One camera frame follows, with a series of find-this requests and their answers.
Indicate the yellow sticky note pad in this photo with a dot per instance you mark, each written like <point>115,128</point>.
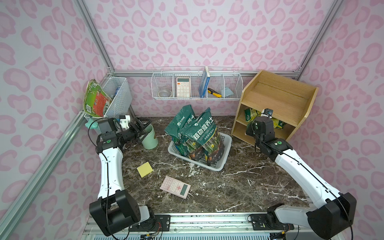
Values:
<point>145,169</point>

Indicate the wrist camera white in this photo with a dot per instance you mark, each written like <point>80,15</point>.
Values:
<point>124,121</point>
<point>267,113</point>

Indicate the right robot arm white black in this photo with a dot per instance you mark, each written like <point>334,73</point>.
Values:
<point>332,211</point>

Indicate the small yellow green bag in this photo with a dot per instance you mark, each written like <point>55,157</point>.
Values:
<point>251,114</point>
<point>278,124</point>

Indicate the white mesh side basket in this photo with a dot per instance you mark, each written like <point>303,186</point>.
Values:
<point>118,89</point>

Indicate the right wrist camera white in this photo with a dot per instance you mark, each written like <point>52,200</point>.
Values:
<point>267,113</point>

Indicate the light blue cup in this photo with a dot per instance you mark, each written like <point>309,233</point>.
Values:
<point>228,92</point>

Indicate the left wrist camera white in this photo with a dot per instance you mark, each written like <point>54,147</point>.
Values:
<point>124,121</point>

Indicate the white wire wall basket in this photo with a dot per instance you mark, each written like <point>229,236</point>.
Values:
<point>218,81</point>

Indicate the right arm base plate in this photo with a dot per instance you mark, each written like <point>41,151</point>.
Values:
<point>268,222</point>

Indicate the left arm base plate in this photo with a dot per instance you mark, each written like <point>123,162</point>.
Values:
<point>153,224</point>

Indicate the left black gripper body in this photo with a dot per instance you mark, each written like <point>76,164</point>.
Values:
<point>137,130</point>

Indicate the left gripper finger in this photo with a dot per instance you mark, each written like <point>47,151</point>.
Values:
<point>141,136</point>
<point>143,123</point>

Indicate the mint green star hook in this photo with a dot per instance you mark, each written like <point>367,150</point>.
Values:
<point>90,124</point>

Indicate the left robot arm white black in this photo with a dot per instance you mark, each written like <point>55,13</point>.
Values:
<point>115,209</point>

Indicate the blue book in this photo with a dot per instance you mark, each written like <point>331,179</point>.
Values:
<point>203,88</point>

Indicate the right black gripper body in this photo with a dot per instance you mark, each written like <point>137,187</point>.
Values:
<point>250,130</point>

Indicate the green red snack bag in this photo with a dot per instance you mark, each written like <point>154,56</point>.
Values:
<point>96,102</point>

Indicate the pink calculator on floor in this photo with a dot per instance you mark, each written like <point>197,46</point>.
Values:
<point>175,187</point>

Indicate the dark green soil bag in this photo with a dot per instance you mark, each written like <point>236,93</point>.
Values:
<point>183,117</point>
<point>204,133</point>

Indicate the clear glass bowl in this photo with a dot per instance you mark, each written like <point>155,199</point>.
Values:
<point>165,93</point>

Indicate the mint green pencil cup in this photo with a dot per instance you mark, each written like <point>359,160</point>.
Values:
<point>151,141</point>

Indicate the pink calculator in basket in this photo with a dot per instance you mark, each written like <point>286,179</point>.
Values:
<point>183,87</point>

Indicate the yellow utility knife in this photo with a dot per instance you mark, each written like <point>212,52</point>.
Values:
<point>214,93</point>

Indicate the wooden shelf unit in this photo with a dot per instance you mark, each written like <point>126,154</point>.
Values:
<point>290,100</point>

